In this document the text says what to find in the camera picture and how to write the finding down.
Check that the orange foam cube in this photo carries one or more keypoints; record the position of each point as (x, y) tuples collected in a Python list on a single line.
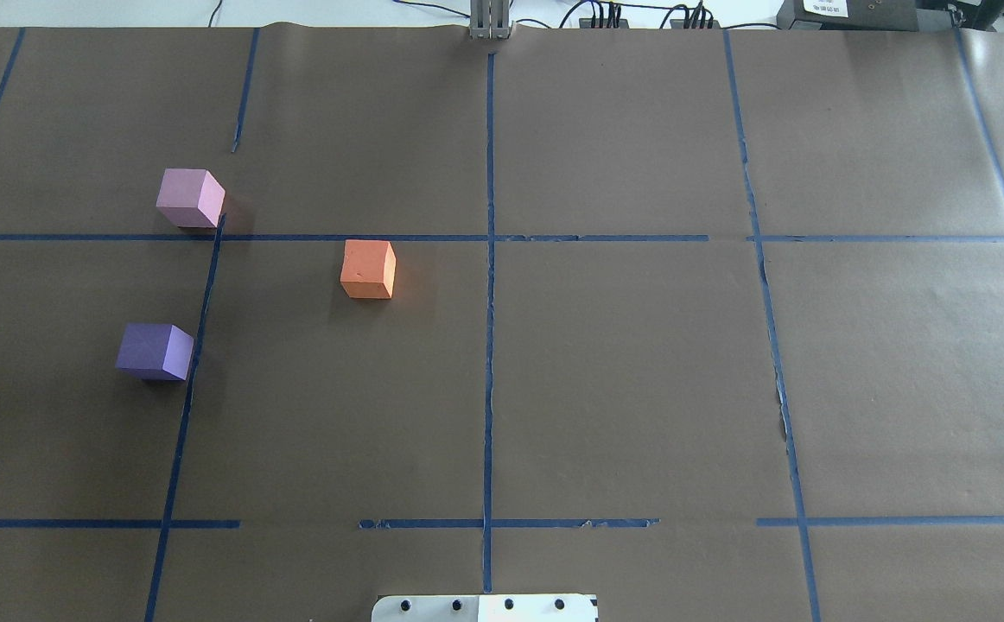
[(368, 269)]

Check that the brown paper table cover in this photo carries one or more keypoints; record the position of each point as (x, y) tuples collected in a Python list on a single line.
[(707, 324)]

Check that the pink foam cube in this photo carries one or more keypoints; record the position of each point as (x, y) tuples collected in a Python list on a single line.
[(190, 198)]

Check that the purple foam cube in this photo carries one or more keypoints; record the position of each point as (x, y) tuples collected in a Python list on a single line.
[(155, 352)]

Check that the black computer box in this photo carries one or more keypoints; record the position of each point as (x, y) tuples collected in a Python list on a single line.
[(893, 16)]

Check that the aluminium frame post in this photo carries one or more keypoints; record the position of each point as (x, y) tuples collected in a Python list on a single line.
[(490, 19)]

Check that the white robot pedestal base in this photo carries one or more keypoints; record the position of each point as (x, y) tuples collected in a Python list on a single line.
[(488, 607)]

